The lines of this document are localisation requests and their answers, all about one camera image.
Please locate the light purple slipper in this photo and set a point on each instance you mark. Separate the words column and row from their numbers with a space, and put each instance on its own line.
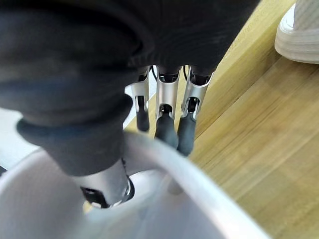
column 139, row 199

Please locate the white sneaker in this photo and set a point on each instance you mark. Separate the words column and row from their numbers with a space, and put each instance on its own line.
column 299, row 30

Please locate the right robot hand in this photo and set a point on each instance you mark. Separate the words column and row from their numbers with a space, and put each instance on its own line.
column 74, row 62

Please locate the bamboo shoe rack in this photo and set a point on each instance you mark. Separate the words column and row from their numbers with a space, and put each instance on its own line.
column 254, row 139

